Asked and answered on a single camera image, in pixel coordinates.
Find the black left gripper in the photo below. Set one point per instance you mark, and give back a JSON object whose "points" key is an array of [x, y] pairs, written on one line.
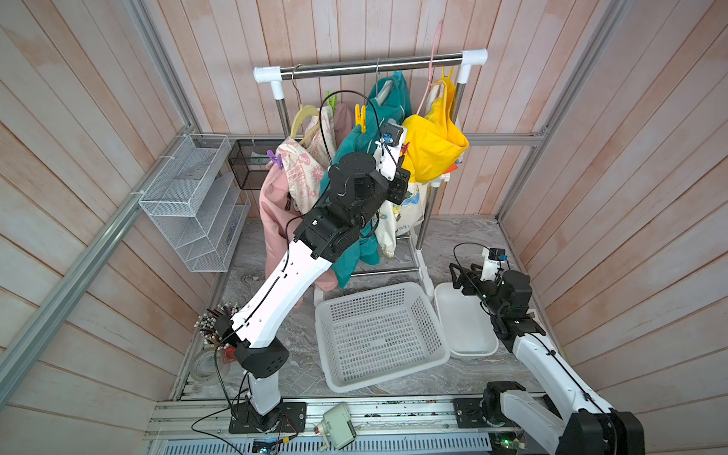
{"points": [[398, 184]]}

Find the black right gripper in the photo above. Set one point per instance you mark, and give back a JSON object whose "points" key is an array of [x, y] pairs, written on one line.
{"points": [[474, 278]]}

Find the yellow jacket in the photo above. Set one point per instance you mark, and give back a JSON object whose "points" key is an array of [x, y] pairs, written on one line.
{"points": [[435, 141]]}

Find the pink wire hanger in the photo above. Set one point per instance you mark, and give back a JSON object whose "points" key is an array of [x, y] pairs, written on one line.
{"points": [[437, 38]]}

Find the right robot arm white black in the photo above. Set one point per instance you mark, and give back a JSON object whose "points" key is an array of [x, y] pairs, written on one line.
{"points": [[574, 419]]}

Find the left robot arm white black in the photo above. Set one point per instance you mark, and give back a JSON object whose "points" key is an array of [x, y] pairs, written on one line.
{"points": [[359, 184]]}

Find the yellow-green plastic hanger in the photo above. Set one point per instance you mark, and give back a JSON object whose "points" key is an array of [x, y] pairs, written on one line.
{"points": [[305, 112]]}

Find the white plastic tray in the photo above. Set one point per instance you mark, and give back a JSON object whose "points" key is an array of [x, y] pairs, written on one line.
{"points": [[467, 327]]}

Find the yellow clothespin on green sweatshirt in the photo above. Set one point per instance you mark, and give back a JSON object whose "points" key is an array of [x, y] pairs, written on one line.
{"points": [[361, 118]]}

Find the green sweatshirt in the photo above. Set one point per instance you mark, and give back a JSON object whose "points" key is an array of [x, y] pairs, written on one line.
{"points": [[389, 100]]}

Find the floral pink white garment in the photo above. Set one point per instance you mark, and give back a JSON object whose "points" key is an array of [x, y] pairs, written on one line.
{"points": [[307, 158]]}

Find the white perforated laundry basket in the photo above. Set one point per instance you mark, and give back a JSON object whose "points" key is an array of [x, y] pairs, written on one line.
{"points": [[378, 335]]}

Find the pink jacket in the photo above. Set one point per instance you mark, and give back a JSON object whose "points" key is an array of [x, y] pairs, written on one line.
{"points": [[277, 211]]}

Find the purple clothespin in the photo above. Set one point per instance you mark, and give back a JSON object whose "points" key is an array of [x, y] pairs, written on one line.
{"points": [[275, 160]]}

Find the metal clothes rack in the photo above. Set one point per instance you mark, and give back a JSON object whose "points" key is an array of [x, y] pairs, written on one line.
{"points": [[465, 59]]}

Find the red cup of pencils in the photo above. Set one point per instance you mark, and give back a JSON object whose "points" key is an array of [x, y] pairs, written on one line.
{"points": [[207, 324]]}

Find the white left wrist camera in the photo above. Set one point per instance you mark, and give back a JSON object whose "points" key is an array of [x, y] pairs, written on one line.
{"points": [[392, 138]]}

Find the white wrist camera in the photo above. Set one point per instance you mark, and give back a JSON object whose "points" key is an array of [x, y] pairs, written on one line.
{"points": [[493, 263], [392, 138]]}

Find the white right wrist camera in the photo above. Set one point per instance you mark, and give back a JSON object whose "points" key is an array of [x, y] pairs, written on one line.
{"points": [[493, 263]]}

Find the dark mesh wall basket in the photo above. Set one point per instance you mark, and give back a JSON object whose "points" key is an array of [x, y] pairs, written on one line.
{"points": [[249, 160]]}

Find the green-white box on rail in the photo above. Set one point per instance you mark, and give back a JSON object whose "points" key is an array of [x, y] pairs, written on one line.
{"points": [[336, 428]]}

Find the white wire mesh wall shelf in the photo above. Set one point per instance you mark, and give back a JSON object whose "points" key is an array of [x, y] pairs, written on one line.
{"points": [[196, 206]]}

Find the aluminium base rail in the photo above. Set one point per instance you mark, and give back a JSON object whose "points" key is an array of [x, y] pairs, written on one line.
{"points": [[418, 424]]}

